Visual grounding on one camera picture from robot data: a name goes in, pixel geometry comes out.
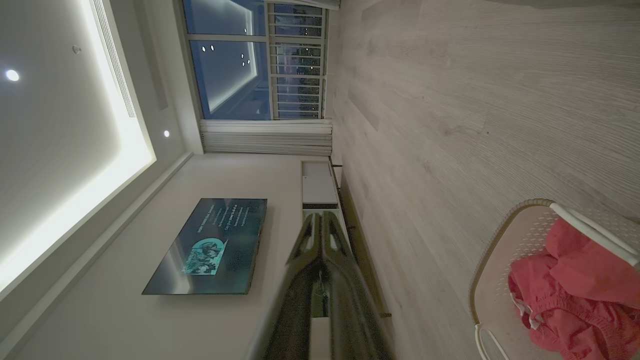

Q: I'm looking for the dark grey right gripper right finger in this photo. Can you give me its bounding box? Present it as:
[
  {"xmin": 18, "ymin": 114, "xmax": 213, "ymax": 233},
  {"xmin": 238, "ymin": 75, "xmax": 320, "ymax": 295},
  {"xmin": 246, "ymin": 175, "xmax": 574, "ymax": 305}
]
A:
[{"xmin": 324, "ymin": 211, "xmax": 394, "ymax": 360}]

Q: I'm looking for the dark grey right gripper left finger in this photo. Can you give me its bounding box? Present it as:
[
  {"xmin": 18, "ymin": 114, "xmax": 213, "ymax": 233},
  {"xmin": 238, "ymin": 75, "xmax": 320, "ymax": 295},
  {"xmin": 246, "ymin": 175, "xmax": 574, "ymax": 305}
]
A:
[{"xmin": 262, "ymin": 212, "xmax": 325, "ymax": 360}]

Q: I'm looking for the red and white garment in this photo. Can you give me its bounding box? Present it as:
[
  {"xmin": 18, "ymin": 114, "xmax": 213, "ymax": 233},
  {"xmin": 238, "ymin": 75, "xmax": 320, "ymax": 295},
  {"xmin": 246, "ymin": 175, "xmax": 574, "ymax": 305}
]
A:
[{"xmin": 508, "ymin": 218, "xmax": 640, "ymax": 360}]

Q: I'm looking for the white low tv cabinet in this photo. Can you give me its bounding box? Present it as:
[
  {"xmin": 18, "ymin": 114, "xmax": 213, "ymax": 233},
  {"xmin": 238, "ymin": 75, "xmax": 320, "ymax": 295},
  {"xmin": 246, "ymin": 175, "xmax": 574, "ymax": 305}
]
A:
[{"xmin": 301, "ymin": 160, "xmax": 346, "ymax": 236}]

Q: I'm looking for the white pleated curtain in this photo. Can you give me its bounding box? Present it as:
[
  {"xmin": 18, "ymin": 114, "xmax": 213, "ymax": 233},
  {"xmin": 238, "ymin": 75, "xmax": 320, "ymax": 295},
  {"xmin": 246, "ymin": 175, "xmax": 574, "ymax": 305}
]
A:
[
  {"xmin": 264, "ymin": 0, "xmax": 342, "ymax": 11},
  {"xmin": 199, "ymin": 118, "xmax": 333, "ymax": 157}
]

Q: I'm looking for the beige plastic laundry basket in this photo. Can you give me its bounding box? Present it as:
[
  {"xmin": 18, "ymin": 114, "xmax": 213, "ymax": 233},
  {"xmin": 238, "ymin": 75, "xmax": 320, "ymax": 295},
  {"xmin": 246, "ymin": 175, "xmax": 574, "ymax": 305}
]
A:
[{"xmin": 468, "ymin": 199, "xmax": 640, "ymax": 360}]

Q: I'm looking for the large glass window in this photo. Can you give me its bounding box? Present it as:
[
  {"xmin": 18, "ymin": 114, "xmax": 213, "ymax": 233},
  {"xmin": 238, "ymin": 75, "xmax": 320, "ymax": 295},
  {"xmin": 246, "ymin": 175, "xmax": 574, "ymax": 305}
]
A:
[{"xmin": 181, "ymin": 0, "xmax": 331, "ymax": 121}]

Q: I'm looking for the wall-mounted flat screen television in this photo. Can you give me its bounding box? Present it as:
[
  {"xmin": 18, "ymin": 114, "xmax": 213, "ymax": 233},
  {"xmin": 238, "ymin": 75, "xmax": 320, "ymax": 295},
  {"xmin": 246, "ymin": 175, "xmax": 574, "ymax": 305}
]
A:
[{"xmin": 142, "ymin": 198, "xmax": 268, "ymax": 296}]

